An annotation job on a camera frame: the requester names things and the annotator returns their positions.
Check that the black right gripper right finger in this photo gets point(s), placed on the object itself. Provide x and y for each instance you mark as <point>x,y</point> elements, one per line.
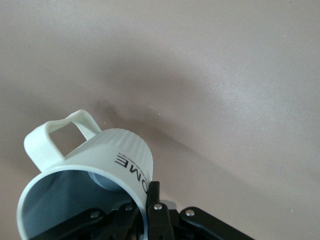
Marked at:
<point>160,220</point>

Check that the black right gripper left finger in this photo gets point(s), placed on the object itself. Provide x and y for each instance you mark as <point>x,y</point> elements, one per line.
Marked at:
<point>105,220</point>

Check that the white ribbed mug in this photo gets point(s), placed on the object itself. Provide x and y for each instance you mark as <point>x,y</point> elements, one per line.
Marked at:
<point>75,175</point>

